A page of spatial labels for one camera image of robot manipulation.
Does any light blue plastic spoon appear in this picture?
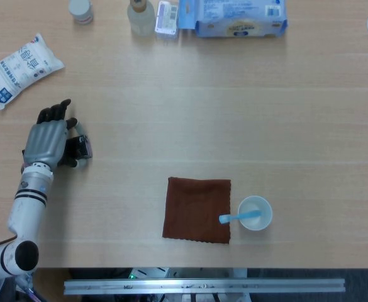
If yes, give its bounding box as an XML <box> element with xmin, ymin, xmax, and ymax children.
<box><xmin>218</xmin><ymin>210</ymin><xmax>262</xmax><ymax>225</ymax></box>

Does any grey black left robot hand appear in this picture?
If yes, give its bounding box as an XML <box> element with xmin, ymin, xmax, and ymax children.
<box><xmin>22</xmin><ymin>99</ymin><xmax>93</xmax><ymax>169</ymax></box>

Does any small white jar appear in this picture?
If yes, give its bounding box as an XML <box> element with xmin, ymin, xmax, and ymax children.
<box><xmin>68</xmin><ymin>0</ymin><xmax>94</xmax><ymax>25</ymax></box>

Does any small black box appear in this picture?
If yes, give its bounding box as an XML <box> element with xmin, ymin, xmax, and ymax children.
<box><xmin>65</xmin><ymin>134</ymin><xmax>93</xmax><ymax>160</ymax></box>

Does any clear crumpled plastic bag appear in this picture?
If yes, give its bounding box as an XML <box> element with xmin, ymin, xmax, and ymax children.
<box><xmin>15</xmin><ymin>272</ymin><xmax>36</xmax><ymax>296</ymax></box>

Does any blue hang tab card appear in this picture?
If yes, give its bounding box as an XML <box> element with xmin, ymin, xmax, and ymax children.
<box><xmin>177</xmin><ymin>0</ymin><xmax>200</xmax><ymax>30</ymax></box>

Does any small white purple box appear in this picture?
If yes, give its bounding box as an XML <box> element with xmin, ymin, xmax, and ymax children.
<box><xmin>154</xmin><ymin>0</ymin><xmax>180</xmax><ymax>35</ymax></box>

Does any white salt bag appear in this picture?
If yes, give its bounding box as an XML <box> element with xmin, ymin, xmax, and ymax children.
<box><xmin>0</xmin><ymin>33</ymin><xmax>65</xmax><ymax>111</ymax></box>

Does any white paper cup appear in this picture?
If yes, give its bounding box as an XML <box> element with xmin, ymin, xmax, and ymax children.
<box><xmin>237</xmin><ymin>195</ymin><xmax>274</xmax><ymax>232</ymax></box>

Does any blue wet wipes pack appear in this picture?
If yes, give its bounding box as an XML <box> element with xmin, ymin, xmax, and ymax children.
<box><xmin>194</xmin><ymin>0</ymin><xmax>289</xmax><ymax>39</ymax></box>

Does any aluminium profile rail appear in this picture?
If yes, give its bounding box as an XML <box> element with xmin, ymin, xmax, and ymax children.
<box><xmin>63</xmin><ymin>277</ymin><xmax>346</xmax><ymax>296</ymax></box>

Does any brown square cloth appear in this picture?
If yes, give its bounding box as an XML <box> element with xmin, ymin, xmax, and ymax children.
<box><xmin>162</xmin><ymin>176</ymin><xmax>232</xmax><ymax>245</ymax></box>

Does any clear glass bottle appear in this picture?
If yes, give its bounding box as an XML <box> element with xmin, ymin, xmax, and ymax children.
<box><xmin>126</xmin><ymin>0</ymin><xmax>156</xmax><ymax>36</ymax></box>

